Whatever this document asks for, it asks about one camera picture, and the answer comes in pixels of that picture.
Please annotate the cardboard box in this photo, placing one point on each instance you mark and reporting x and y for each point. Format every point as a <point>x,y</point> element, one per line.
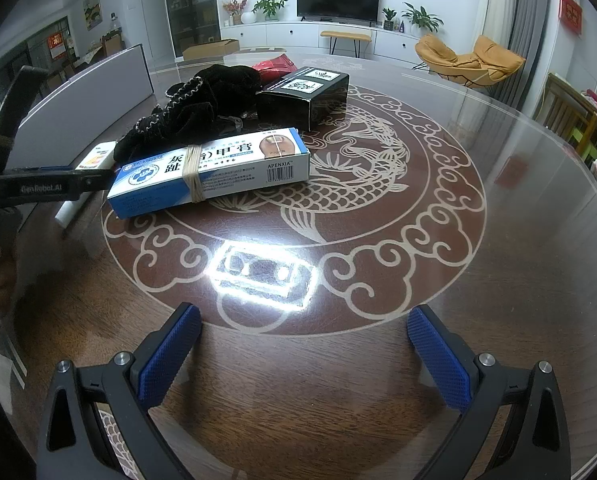
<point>211,50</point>

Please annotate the red wall hanging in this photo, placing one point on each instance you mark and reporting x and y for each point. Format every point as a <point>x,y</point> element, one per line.
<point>571,12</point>

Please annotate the black glossy box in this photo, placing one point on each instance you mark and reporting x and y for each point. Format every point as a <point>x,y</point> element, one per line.
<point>283,107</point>

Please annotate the small potted plant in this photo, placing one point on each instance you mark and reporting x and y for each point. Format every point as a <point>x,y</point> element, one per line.
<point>388,15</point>

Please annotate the clear water jug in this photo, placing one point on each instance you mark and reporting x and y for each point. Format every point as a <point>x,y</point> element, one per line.
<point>115,25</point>

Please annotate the red flower plant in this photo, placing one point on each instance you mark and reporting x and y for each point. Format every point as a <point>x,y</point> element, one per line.
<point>234,6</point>

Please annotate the orange lounge chair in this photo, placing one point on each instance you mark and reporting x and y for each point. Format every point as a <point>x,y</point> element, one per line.
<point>446,52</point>

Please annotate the blue and white ointment box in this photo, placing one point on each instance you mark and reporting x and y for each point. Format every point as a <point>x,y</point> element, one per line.
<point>238,170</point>

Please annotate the dark glass cabinet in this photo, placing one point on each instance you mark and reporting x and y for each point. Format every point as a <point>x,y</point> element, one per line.
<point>193,5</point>

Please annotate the white sheer curtain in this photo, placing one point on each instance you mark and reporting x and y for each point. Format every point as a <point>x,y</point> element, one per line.
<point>496,0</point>

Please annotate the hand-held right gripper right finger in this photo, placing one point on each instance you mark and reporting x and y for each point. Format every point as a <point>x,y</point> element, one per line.
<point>436,360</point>

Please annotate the wooden chair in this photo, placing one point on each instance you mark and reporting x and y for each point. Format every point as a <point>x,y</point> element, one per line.
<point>578,110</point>

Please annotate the large potted plant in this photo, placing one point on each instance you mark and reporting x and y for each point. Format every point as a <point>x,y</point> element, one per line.
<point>421,17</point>

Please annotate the grey curtain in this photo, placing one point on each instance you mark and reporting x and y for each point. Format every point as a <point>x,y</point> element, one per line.
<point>533,20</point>

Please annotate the framed wall painting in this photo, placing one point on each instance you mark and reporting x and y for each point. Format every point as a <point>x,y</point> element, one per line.
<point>92,10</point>

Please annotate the white television cabinet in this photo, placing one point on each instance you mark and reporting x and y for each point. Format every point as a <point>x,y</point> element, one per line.
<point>298,35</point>

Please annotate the white round vase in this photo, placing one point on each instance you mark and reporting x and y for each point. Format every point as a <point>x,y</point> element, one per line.
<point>248,18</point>

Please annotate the brown patterned desktop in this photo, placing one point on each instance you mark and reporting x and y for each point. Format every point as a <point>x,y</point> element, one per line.
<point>328,385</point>

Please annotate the wooden stool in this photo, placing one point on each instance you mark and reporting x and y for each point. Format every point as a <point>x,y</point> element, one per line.
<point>346,35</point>

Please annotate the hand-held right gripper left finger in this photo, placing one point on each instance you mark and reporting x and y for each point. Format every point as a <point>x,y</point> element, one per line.
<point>171,357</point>

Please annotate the red packet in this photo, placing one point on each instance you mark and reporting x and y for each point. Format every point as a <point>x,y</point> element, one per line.
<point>276,65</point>

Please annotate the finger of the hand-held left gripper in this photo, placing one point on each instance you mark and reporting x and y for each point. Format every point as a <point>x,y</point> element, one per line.
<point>96,181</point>

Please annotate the black beaded velvet cloth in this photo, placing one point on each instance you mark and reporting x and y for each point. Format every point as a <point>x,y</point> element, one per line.
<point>213,105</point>

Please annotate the black television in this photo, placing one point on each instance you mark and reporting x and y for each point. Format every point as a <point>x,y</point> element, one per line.
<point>338,0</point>

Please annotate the cream plush toy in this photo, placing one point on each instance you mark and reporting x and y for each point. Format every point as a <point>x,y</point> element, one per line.
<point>96,157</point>

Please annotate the red white plush toy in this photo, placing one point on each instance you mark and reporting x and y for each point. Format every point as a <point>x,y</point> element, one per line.
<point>594,101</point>

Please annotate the leafy green potted plant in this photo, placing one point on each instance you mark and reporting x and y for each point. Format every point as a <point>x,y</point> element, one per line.
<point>268,6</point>

